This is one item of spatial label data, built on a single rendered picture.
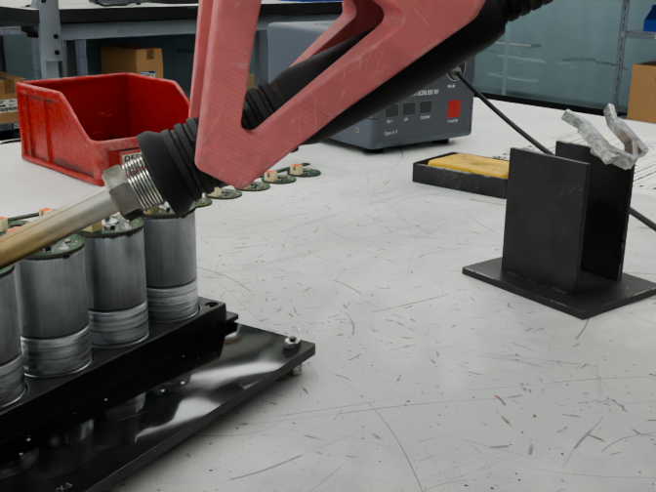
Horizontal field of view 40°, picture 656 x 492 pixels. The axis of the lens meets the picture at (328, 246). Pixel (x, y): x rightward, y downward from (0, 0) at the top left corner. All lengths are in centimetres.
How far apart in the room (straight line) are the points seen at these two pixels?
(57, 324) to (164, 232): 6
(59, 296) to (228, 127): 9
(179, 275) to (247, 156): 11
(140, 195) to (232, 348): 11
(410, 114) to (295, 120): 51
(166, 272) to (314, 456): 9
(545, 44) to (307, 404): 547
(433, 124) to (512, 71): 515
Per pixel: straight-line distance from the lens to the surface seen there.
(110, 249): 31
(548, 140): 83
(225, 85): 23
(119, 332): 32
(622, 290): 45
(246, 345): 34
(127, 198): 24
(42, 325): 30
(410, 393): 33
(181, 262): 34
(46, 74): 291
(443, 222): 55
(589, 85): 560
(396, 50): 23
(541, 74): 578
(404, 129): 74
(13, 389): 29
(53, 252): 29
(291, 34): 80
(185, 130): 24
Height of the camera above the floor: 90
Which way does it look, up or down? 18 degrees down
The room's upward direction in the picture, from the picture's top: 1 degrees clockwise
